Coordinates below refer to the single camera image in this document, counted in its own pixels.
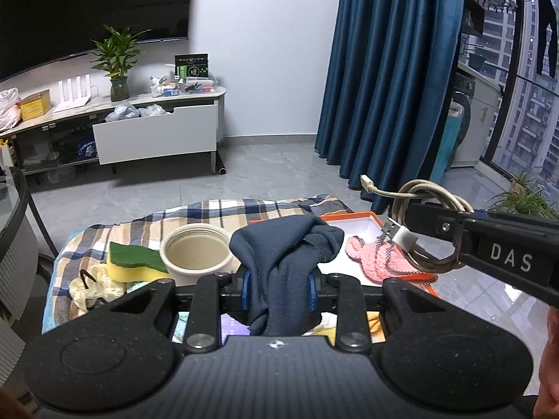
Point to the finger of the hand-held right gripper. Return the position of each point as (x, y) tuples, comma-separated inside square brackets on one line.
[(432, 222)]

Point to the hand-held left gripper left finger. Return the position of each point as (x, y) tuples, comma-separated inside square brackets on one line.
[(246, 288)]

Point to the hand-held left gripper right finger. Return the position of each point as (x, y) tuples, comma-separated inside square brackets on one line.
[(311, 290)]

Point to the dark blue cloth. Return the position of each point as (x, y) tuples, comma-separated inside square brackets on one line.
[(284, 262)]

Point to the pink checked-trim towel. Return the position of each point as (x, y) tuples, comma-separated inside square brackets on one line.
[(380, 266)]

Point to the orange white box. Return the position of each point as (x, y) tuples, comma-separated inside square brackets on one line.
[(362, 227)]

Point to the light blue fluffy towel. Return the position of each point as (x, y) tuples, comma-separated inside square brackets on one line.
[(137, 287)]

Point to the yellow green sponge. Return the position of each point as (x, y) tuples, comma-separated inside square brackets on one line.
[(131, 270)]

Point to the person's right hand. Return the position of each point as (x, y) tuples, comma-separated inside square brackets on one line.
[(550, 371)]

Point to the purple wipes pack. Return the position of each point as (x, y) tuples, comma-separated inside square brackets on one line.
[(231, 327)]

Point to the beige cup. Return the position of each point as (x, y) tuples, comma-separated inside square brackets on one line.
[(196, 270)]

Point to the potted balcony plant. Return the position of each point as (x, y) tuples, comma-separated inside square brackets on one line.
[(524, 203)]

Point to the light blue suitcase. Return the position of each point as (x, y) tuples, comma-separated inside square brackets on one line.
[(445, 139)]

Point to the plaid blanket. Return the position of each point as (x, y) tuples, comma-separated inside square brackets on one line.
[(196, 216)]

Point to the white counter cabinet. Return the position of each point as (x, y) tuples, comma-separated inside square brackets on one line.
[(487, 131)]

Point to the black rolled mat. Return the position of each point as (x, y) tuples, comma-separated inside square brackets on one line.
[(220, 166)]

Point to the grey washing machine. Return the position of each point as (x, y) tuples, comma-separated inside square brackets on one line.
[(466, 85)]

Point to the blue curtain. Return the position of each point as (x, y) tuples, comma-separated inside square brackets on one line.
[(384, 74)]

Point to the black hair band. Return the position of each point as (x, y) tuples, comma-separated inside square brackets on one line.
[(83, 276)]

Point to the white cabinet drawer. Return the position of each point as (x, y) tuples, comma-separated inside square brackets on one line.
[(153, 135)]

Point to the clear crumpled plastic bag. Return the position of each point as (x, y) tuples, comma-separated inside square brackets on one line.
[(153, 110)]

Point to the clear tray of small items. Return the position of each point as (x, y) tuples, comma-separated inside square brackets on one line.
[(183, 89)]

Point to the blue bag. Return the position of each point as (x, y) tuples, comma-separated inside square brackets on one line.
[(85, 149)]

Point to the bluish crumpled plastic bag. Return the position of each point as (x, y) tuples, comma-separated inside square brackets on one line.
[(122, 112)]

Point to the hanging dark clothes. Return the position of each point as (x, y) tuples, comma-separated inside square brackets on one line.
[(548, 30)]

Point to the black green box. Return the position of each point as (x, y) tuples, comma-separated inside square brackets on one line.
[(192, 67)]

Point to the grey wicker chair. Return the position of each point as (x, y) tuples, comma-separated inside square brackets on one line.
[(17, 262)]

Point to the white television cabinet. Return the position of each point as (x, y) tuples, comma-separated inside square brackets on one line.
[(98, 105)]

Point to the potted plant in dark vase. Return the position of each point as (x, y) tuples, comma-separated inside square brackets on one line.
[(119, 89)]

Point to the round black glass table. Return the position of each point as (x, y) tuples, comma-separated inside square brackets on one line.
[(8, 209)]

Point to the white router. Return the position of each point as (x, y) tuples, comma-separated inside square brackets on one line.
[(70, 104)]

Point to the yellow cardboard box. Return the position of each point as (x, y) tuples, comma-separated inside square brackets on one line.
[(37, 107)]

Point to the white pink plastic bag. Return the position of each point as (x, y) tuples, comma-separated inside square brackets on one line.
[(8, 109)]

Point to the black wall television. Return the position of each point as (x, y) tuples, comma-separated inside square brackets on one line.
[(87, 4)]

